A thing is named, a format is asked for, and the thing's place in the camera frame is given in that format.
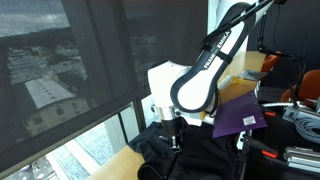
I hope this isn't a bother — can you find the dark roller window blind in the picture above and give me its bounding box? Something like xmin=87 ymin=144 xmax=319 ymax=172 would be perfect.
xmin=0 ymin=0 xmax=209 ymax=174

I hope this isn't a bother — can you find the silver metal bracket block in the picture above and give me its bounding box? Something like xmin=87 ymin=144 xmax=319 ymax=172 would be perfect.
xmin=281 ymin=105 xmax=320 ymax=124

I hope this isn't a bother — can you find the white flat box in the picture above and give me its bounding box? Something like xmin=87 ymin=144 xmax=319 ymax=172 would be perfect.
xmin=199 ymin=111 xmax=218 ymax=126

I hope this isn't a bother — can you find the white foam tube yellow tape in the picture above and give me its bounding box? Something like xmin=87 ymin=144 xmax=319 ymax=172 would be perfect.
xmin=218 ymin=74 xmax=250 ymax=90

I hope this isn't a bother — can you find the printed photo booklet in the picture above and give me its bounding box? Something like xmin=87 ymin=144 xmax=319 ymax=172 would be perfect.
xmin=237 ymin=69 xmax=269 ymax=83

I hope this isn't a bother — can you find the orange office chair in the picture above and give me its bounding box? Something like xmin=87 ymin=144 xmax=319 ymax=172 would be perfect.
xmin=280 ymin=69 xmax=320 ymax=108
xmin=260 ymin=53 xmax=282 ymax=74

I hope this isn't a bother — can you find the grey cable coil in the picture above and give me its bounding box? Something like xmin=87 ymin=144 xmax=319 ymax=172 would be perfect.
xmin=294 ymin=117 xmax=320 ymax=145

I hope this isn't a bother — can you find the black clamp orange tip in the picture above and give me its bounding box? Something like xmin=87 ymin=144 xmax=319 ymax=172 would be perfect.
xmin=263 ymin=109 xmax=278 ymax=118
xmin=240 ymin=134 xmax=279 ymax=160

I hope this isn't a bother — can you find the black zip jacket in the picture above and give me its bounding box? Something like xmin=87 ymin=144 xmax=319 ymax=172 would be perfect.
xmin=128 ymin=118 xmax=243 ymax=180

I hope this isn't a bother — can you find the white curved tube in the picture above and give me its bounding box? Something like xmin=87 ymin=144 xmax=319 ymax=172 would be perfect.
xmin=259 ymin=101 xmax=298 ymax=110

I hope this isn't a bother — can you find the aluminium extrusion bar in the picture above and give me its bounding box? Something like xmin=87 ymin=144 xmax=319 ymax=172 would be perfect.
xmin=283 ymin=145 xmax=320 ymax=162
xmin=285 ymin=156 xmax=320 ymax=174

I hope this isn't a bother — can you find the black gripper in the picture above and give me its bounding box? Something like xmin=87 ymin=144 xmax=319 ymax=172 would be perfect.
xmin=161 ymin=117 xmax=188 ymax=153

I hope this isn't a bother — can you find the purple paper folder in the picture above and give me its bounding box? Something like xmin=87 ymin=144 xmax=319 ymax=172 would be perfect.
xmin=212 ymin=90 xmax=269 ymax=139

